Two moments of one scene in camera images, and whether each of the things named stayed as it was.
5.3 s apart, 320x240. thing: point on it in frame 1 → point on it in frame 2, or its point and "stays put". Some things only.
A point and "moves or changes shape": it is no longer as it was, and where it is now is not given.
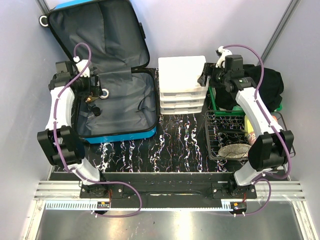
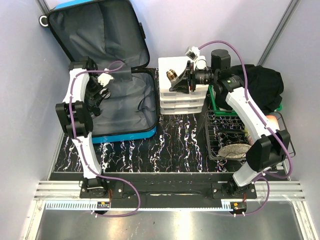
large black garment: x=271 y=87 stays put
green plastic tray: x=233 y=111 stays put
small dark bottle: x=96 y=110 moves or changes shape
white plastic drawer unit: x=180 y=92 stays put
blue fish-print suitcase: x=109 y=36 stays put
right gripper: x=210 y=69 → x=182 y=85
